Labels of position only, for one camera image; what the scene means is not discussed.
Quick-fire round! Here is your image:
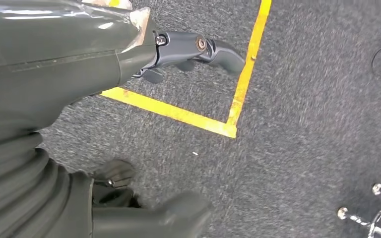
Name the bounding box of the yellow floor tape square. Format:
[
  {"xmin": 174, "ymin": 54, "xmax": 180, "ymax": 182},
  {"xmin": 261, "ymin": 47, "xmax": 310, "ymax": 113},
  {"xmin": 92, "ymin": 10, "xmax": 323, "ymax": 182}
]
[{"xmin": 100, "ymin": 0, "xmax": 273, "ymax": 139}]

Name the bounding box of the black round stool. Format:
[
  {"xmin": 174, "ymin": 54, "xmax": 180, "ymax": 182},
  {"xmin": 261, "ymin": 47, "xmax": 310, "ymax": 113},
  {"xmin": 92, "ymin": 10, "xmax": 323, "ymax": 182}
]
[{"xmin": 336, "ymin": 182, "xmax": 381, "ymax": 238}]

